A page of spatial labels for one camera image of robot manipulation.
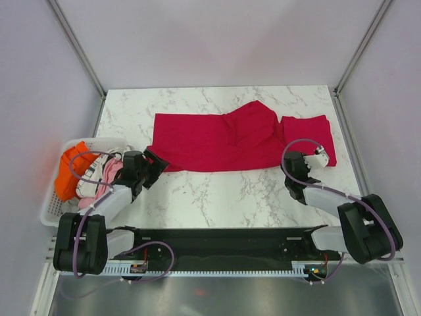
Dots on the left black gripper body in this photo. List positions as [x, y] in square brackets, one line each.
[141, 173]

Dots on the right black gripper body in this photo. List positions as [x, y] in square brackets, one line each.
[306, 167]

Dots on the red t-shirt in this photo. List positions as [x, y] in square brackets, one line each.
[316, 128]
[247, 138]

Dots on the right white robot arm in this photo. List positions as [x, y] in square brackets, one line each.
[366, 231]

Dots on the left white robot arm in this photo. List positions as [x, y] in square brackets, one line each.
[84, 245]

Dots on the folded red t-shirt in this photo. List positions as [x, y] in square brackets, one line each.
[316, 128]

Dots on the white printed t-shirt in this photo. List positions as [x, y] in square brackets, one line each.
[103, 169]

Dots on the orange t-shirt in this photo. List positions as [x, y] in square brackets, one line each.
[65, 182]

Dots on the grey t-shirt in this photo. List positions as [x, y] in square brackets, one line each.
[70, 206]

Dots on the white plastic laundry basket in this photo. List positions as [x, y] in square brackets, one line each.
[51, 209]

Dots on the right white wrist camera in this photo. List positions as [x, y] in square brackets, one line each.
[318, 160]

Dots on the right aluminium frame post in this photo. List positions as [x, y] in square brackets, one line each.
[365, 41]

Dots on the aluminium frame post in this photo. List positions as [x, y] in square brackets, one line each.
[365, 41]
[75, 44]

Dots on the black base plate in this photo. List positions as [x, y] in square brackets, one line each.
[225, 248]

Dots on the white slotted cable duct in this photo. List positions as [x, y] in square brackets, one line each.
[297, 270]

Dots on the left aluminium frame post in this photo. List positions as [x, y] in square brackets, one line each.
[75, 44]

